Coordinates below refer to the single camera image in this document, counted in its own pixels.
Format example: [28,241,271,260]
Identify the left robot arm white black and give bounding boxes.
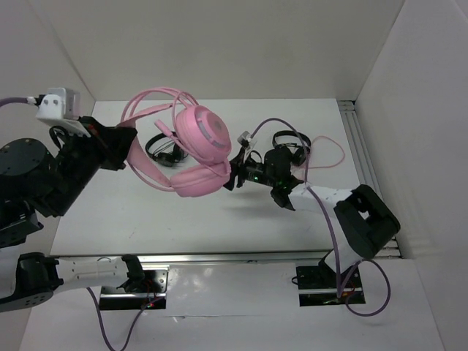
[1,116,145,312]

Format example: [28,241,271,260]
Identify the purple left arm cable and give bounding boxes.
[0,95,154,350]

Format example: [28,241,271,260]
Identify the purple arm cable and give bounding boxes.
[250,117,393,325]
[0,95,154,350]

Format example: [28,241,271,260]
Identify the black headphones on right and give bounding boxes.
[272,130,312,167]

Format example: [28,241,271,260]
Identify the black headphones on left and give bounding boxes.
[145,133,189,167]

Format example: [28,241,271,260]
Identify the black headphones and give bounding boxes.
[272,130,312,167]
[145,133,189,167]

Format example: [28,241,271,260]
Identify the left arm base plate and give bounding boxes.
[99,266,169,311]

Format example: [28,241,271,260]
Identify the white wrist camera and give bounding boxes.
[36,87,80,131]
[237,131,255,152]

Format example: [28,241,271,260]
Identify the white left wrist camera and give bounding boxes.
[36,87,80,131]

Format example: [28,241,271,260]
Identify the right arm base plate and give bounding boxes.
[291,265,366,307]

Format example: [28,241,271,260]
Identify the pink gaming headset with cable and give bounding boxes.
[120,86,346,198]

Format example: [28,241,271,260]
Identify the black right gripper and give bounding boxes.
[211,147,277,191]

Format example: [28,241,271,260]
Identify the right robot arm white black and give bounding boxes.
[225,147,401,290]

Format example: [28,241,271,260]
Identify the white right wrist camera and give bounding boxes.
[237,131,255,152]

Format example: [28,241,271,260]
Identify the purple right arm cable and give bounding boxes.
[250,117,393,325]

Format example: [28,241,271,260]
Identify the aluminium front rail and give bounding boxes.
[49,248,401,270]

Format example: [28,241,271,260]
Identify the aluminium side rail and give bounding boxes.
[338,99,403,259]

